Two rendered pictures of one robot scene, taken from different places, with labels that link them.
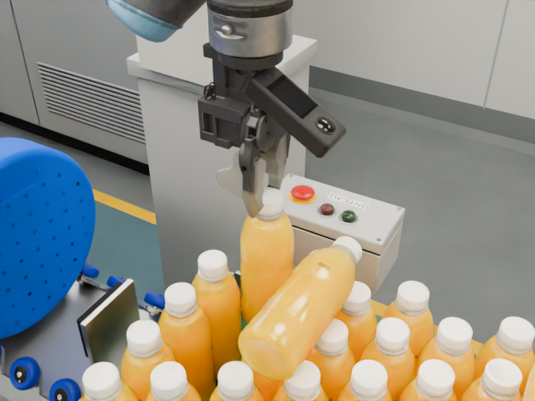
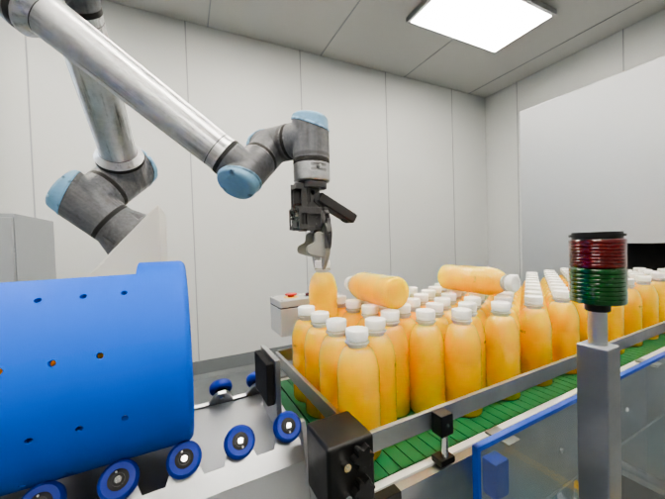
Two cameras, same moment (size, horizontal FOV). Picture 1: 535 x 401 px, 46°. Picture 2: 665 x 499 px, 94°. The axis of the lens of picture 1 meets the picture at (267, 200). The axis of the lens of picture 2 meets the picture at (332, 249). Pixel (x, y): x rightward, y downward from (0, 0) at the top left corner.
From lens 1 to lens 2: 78 cm
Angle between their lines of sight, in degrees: 63
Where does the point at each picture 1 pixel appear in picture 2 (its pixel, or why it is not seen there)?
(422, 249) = not seen: hidden behind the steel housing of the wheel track
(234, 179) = (317, 247)
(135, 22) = (251, 178)
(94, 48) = not seen: outside the picture
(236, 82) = (311, 198)
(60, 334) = (207, 437)
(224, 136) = (311, 224)
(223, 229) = not seen: hidden behind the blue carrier
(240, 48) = (324, 174)
